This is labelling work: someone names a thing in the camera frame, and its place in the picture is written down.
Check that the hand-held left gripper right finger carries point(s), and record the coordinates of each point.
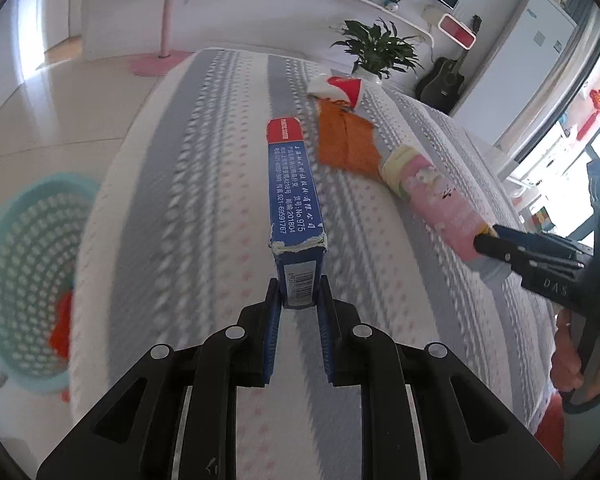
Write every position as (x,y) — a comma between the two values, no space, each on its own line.
(326,332)

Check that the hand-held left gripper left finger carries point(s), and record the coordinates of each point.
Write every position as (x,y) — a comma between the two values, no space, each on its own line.
(272,332)

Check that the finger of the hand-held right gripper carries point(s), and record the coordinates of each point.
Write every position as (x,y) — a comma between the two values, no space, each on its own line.
(535,240)
(515,255)

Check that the pink floral roll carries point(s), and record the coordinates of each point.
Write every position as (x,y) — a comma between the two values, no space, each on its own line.
(435,200)

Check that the long blue cardboard box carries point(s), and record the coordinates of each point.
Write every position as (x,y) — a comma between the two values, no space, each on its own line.
(292,185)

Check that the red plastic bag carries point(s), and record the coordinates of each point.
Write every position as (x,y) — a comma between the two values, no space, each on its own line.
(61,327)

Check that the teal plastic basket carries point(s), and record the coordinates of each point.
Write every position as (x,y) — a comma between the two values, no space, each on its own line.
(20,270)

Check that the person's right hand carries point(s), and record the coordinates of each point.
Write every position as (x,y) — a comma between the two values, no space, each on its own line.
(565,360)

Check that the colourful puzzle cube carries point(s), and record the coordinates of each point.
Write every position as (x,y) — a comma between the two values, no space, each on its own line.
(540,220)

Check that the striped woven tablecloth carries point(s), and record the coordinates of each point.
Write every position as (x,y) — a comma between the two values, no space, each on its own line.
(205,260)

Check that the white refrigerator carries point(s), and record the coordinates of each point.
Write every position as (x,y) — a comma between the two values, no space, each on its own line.
(525,75)

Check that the red fabric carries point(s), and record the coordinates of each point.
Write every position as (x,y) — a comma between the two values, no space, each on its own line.
(550,430)

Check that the black acoustic guitar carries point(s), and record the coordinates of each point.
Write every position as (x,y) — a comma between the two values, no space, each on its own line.
(442,82)

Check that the orange cloth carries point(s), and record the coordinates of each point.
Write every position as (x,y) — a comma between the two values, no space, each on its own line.
(345,145)

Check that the red and white shelf box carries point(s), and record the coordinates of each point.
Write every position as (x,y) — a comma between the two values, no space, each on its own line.
(457,30)

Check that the potted green plant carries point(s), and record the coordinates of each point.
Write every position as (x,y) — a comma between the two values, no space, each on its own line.
(377,47)

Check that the small figurine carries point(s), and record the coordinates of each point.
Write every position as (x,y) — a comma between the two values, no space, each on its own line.
(392,2)

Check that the pink floor lamp stand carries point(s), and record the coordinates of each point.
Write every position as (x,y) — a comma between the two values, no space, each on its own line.
(167,25)

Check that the white curved wall shelf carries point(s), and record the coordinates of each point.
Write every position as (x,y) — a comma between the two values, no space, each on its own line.
(375,7)

